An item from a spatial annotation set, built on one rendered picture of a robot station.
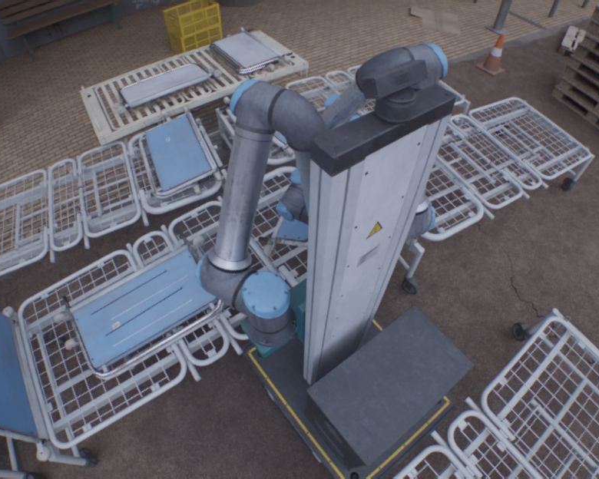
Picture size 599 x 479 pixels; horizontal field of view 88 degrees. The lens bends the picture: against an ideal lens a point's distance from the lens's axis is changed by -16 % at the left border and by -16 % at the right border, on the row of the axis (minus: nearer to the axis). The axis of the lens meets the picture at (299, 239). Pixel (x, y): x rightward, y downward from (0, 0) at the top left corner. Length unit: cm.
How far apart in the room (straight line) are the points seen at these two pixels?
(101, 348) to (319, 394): 109
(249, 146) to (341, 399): 90
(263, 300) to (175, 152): 167
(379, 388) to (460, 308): 135
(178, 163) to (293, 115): 165
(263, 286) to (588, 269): 277
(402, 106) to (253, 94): 47
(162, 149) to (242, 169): 169
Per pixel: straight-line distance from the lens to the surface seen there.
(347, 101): 127
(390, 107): 66
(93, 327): 200
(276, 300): 115
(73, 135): 438
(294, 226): 183
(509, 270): 297
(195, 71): 334
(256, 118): 100
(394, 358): 143
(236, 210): 110
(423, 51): 116
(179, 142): 269
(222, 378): 229
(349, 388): 137
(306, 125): 96
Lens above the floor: 217
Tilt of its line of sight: 54 degrees down
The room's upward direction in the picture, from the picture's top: straight up
